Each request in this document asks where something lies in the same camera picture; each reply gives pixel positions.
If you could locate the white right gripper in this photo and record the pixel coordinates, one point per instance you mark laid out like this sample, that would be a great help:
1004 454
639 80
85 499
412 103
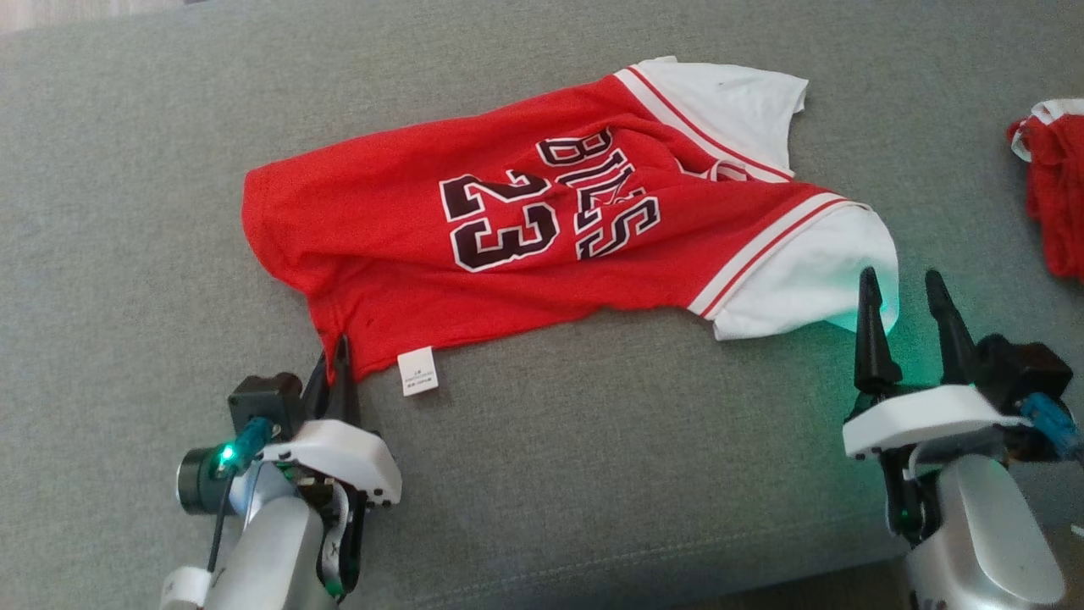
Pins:
931 419

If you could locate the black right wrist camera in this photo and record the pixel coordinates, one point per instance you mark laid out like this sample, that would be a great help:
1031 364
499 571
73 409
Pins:
1025 373

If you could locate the grey fabric sofa seat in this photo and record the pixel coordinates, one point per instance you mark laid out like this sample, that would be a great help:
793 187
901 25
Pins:
593 474

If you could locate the red shorts with white stripe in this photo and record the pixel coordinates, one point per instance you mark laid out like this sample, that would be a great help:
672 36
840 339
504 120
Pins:
1059 195

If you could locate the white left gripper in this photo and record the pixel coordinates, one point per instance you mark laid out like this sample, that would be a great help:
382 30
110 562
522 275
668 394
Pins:
347 457

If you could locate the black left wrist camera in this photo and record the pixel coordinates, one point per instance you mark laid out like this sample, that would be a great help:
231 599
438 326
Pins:
264 402

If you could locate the red white basketball jersey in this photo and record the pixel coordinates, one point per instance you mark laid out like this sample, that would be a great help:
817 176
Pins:
381 212

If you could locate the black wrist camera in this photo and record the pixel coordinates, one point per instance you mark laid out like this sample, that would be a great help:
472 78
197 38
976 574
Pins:
1025 373
264 402

